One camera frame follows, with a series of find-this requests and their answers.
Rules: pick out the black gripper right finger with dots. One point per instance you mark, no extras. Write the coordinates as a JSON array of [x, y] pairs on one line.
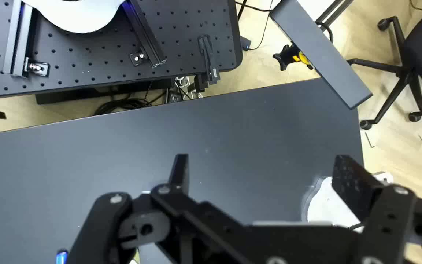
[[388, 220]]

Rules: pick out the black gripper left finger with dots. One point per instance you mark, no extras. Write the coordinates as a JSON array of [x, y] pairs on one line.
[[109, 224]]

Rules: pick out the Franka robot arm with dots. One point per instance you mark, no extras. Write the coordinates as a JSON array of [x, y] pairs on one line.
[[80, 16]]

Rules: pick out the yellow enamel mug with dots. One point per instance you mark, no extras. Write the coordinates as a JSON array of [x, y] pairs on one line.
[[326, 205]]

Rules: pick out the small white scrap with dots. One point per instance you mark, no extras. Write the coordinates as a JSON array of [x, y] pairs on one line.
[[383, 176]]

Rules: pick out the black hex key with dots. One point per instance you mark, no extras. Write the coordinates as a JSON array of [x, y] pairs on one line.
[[370, 139]]

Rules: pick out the black office chair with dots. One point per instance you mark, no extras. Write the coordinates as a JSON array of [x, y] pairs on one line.
[[411, 63]]

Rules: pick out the black perforated breadboard table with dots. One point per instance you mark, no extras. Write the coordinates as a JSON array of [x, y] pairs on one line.
[[99, 63]]

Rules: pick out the yellow and black clamp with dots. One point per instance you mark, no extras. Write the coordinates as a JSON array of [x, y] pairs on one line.
[[292, 56]]

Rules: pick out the black clamp bar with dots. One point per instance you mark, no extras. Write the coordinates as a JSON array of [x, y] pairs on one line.
[[207, 53]]

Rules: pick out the silver corner bracket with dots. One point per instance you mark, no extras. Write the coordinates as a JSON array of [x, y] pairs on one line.
[[37, 68]]

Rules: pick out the black rail with silver bracket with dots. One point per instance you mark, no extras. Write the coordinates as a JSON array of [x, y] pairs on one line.
[[147, 34]]

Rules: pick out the grey aluminium rail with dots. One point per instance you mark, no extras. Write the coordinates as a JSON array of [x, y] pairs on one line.
[[18, 38]]

